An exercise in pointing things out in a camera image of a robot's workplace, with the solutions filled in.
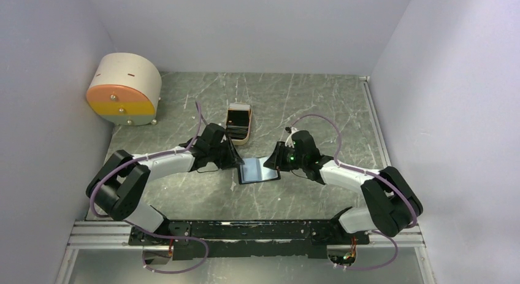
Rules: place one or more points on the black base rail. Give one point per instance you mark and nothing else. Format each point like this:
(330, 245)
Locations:
(239, 239)

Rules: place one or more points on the round pastel drawer box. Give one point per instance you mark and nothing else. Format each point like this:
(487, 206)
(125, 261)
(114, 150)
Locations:
(125, 90)

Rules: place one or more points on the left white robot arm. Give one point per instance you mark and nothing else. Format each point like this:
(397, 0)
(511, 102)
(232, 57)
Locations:
(118, 187)

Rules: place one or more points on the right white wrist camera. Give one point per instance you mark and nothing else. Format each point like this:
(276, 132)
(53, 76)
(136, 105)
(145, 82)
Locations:
(289, 140)

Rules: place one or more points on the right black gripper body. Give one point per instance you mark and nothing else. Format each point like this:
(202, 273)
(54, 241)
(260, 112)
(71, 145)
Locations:
(291, 159)

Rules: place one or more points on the black leather card holder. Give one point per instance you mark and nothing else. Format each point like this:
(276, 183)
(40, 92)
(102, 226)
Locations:
(253, 171)

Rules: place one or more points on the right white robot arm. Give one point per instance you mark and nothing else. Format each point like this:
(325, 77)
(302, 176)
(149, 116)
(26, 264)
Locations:
(390, 203)

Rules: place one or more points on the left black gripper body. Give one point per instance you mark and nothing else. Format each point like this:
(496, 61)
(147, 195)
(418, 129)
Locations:
(221, 156)

